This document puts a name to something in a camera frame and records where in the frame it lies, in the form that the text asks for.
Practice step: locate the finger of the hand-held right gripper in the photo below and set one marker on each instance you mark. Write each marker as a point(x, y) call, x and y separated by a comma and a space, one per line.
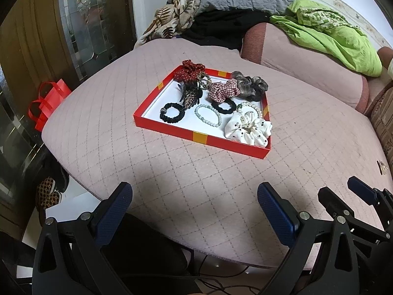
point(362, 187)
point(334, 202)

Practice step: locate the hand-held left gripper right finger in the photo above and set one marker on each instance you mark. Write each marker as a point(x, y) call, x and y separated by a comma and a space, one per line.
point(276, 215)

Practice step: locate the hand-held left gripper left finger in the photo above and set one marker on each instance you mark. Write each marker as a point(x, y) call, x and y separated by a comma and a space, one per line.
point(113, 212)

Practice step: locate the red cardboard box tray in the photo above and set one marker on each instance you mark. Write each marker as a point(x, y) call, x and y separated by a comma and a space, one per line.
point(184, 123)

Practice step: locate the pink plaid scrunchie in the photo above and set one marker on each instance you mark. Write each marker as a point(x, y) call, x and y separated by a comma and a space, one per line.
point(222, 90)

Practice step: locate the black hair claw clip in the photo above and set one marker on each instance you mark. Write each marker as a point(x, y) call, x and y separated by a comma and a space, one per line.
point(189, 96)

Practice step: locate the small gold hair clip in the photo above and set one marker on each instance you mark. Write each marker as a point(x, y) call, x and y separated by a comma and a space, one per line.
point(382, 166)

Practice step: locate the black shoe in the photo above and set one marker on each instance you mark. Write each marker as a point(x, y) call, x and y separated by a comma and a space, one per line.
point(63, 175)

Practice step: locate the checkered slipper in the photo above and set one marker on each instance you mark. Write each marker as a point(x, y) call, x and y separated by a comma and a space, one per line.
point(46, 190)

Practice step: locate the striped beige cushion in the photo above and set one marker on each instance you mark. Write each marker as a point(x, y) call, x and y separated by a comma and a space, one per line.
point(383, 113)

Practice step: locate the pink quilted bed cover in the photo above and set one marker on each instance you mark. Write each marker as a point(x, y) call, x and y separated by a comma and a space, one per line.
point(199, 190)

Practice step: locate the white dotted scrunchie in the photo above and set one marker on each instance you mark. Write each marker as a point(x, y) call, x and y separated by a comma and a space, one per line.
point(245, 129)

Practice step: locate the red plastic bag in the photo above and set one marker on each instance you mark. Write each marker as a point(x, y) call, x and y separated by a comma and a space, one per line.
point(52, 98)

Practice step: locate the grey sheer scrunchie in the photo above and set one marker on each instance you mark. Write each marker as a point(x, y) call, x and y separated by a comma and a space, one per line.
point(251, 86)

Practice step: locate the green cloth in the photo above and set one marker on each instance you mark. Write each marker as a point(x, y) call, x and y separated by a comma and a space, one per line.
point(337, 40)

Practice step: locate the red dotted scrunchie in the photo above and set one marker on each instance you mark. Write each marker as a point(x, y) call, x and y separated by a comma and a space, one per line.
point(188, 69)

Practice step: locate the wooden glass-panel door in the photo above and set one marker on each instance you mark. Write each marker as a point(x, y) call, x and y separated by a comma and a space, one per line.
point(89, 21)

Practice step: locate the black cloth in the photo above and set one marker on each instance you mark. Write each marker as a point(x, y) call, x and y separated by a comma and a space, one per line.
point(221, 24)

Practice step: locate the leaf-patterned scarf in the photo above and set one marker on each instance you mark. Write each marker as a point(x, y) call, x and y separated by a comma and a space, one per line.
point(178, 9)

